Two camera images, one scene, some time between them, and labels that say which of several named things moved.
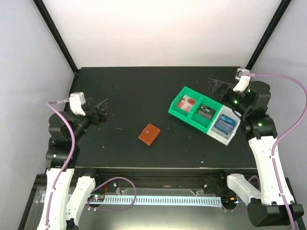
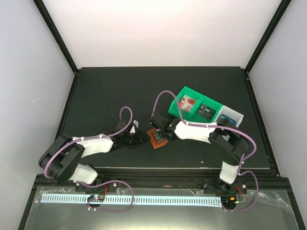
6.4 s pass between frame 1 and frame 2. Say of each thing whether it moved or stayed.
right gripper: moved
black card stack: stayed
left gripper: moved
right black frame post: stayed
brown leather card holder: moved
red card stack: stayed
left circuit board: stayed
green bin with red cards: stayed
